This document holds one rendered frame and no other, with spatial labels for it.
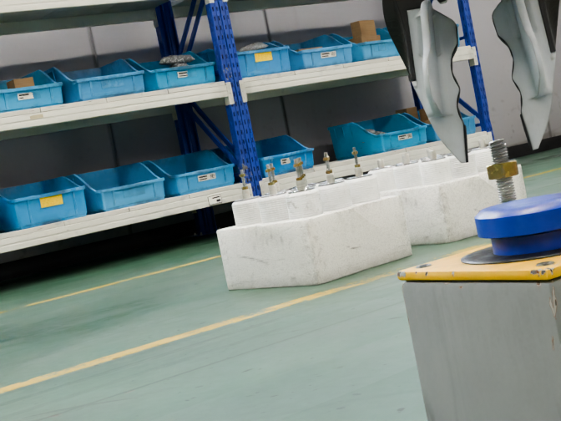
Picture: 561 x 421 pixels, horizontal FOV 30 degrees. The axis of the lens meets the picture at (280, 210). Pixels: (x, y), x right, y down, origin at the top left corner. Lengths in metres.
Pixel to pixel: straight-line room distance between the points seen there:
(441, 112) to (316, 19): 6.25
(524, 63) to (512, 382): 0.31
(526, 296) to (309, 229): 2.48
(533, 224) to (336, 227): 2.53
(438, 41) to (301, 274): 2.25
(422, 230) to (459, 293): 2.93
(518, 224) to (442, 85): 0.28
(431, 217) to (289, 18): 3.65
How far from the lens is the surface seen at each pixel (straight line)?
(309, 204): 2.84
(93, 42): 6.00
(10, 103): 4.98
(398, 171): 3.33
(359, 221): 2.92
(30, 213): 4.92
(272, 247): 2.90
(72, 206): 5.01
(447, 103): 0.61
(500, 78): 7.88
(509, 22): 0.61
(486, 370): 0.34
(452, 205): 3.21
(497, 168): 0.60
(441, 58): 0.61
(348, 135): 6.28
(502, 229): 0.34
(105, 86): 5.15
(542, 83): 0.58
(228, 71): 5.48
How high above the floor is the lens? 0.36
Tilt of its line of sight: 3 degrees down
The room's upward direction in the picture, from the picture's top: 11 degrees counter-clockwise
